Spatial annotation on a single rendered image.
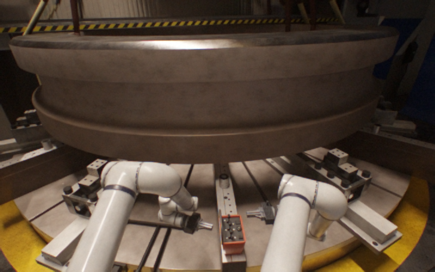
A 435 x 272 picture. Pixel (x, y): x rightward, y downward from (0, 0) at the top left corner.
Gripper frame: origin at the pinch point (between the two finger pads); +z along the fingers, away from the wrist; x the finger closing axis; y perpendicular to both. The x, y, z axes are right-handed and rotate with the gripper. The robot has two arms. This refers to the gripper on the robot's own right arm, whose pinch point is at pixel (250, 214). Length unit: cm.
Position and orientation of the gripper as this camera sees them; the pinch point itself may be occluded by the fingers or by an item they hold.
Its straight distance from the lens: 142.4
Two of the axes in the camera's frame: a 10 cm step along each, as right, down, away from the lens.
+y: -0.2, -8.8, -4.7
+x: 0.6, 4.7, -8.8
